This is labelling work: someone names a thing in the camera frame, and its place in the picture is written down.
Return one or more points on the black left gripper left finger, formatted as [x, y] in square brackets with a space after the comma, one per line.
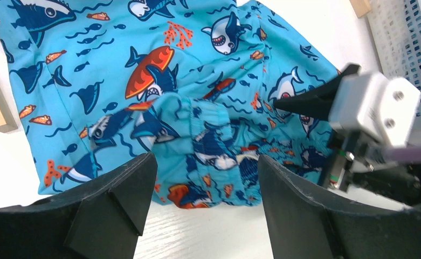
[101, 218]

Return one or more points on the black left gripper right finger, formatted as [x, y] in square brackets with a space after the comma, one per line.
[308, 221]

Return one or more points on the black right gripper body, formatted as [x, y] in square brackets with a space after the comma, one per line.
[348, 157]

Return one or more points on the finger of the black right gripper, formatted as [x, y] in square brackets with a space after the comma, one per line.
[318, 102]

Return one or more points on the teal fish print shorts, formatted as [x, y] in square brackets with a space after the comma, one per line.
[98, 83]

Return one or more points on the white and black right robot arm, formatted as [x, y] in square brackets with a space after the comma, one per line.
[397, 170]

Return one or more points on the white plastic basket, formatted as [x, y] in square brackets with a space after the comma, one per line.
[396, 29]

